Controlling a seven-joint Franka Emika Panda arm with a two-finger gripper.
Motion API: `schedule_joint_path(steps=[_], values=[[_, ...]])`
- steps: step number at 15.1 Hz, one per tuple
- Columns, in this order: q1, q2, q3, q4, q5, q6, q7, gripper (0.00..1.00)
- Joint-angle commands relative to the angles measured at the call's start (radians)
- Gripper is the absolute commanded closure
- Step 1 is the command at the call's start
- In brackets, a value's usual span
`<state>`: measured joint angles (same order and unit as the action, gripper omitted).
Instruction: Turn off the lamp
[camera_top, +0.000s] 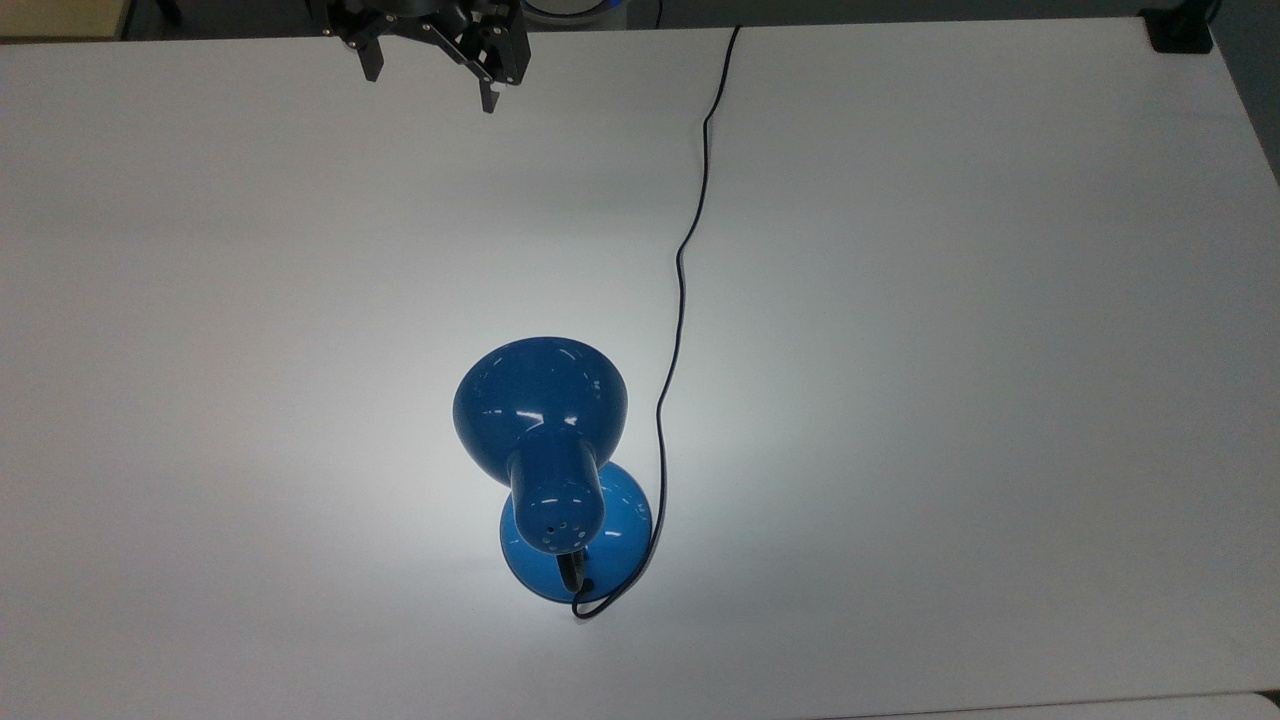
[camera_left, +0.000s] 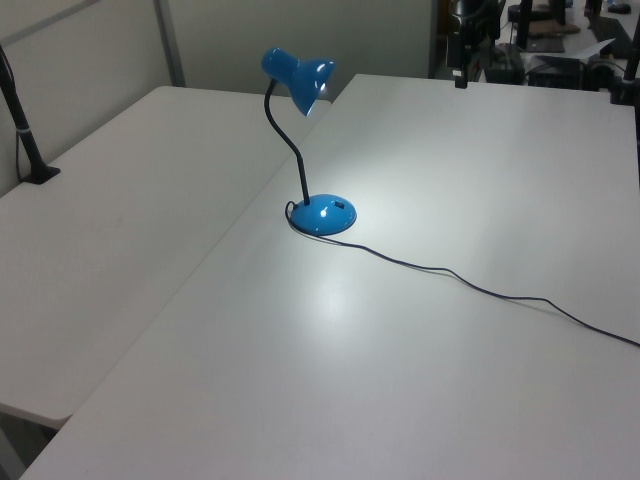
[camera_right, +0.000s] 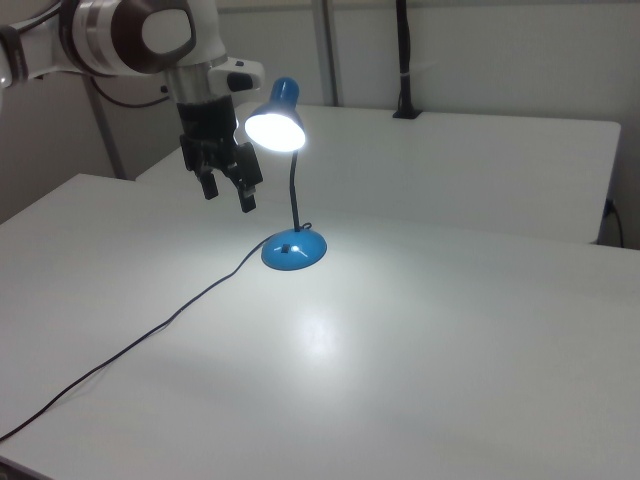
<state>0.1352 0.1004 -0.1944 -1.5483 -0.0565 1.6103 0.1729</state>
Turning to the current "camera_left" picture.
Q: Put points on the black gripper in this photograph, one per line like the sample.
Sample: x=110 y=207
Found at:
x=457 y=47

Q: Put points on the blue gooseneck desk lamp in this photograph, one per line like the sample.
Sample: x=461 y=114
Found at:
x=310 y=217

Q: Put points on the thin black upright pole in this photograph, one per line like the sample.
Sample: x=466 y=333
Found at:
x=523 y=22

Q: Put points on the black laptop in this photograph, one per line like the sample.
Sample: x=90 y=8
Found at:
x=545 y=44

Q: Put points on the white paper sheet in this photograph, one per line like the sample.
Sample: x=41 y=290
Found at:
x=590 y=50

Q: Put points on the black clamped stand pole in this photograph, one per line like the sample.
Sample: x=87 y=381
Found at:
x=631 y=60

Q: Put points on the black computer mouse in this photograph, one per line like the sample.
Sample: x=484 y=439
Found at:
x=619 y=8

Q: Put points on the grey metal partition post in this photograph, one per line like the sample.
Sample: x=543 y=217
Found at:
x=170 y=45

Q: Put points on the black camera stand pole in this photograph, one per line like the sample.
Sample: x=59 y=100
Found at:
x=27 y=140

